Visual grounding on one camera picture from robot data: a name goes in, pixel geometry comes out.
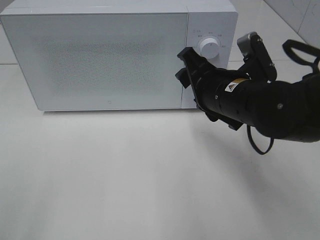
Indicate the white microwave door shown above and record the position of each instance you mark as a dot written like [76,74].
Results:
[99,62]

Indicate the upper white microwave knob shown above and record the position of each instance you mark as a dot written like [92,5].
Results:
[209,47]

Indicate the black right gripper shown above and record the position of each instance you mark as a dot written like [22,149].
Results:
[208,85]

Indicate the white microwave oven body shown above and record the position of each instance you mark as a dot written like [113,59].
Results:
[204,18]

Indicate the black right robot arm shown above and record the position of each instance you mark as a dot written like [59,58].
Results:
[278,110]

